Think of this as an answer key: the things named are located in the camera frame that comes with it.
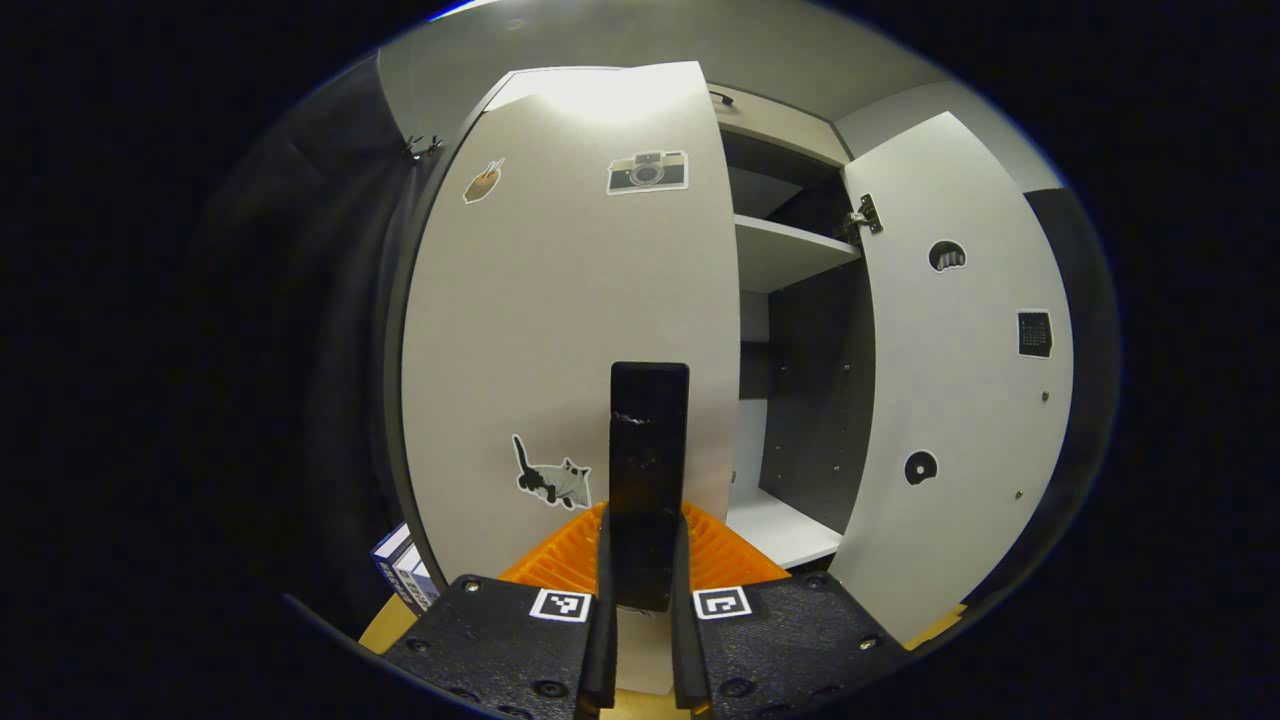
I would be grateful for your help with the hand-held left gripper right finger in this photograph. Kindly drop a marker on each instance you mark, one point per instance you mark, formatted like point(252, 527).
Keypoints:
point(688, 640)

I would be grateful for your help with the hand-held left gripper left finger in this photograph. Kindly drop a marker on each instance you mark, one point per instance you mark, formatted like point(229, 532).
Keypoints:
point(600, 640)

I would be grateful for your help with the grey double-door shoe cabinet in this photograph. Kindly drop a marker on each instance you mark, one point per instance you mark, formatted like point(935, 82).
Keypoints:
point(815, 400)

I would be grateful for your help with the grey cabinet door camera sticker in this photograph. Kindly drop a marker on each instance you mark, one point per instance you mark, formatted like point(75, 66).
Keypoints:
point(560, 300)

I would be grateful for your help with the grey cabinet door headphone sticker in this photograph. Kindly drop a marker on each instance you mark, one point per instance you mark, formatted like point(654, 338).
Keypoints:
point(950, 400)

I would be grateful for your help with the white cabinet shelf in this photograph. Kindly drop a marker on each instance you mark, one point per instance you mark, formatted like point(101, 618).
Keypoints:
point(790, 250)

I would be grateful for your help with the metal door hinge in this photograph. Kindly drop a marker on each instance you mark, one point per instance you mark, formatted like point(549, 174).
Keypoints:
point(864, 215)

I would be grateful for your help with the blue and white box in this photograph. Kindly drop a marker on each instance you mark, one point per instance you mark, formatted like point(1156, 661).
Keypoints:
point(405, 570)

